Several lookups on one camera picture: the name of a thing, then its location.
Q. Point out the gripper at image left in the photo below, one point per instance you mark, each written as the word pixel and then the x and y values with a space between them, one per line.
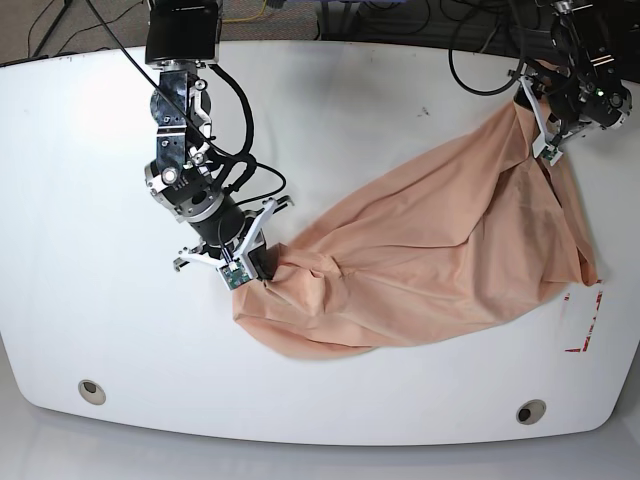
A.
pixel 227 232

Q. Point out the peach t-shirt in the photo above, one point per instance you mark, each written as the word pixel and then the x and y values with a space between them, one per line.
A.
pixel 470 235

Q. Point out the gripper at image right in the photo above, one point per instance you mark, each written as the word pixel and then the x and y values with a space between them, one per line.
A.
pixel 551 94

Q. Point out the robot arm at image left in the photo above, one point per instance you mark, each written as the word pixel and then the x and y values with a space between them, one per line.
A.
pixel 191 177

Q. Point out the right table grommet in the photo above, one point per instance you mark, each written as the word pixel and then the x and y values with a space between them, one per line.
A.
pixel 531 412

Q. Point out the wrist camera, image-left gripper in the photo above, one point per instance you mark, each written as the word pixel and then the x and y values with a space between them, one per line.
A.
pixel 234 274

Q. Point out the table grommet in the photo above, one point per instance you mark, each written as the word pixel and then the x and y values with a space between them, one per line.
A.
pixel 92 392
pixel 531 412

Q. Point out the wrist camera, image-right gripper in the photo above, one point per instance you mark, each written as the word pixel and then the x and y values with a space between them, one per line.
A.
pixel 548 153

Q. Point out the red tape rectangle marker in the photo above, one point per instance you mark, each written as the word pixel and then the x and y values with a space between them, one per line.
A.
pixel 579 312

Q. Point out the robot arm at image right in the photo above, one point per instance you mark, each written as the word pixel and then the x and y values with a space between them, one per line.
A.
pixel 586 91

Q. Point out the left table grommet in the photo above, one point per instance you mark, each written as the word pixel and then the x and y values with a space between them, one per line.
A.
pixel 92 392

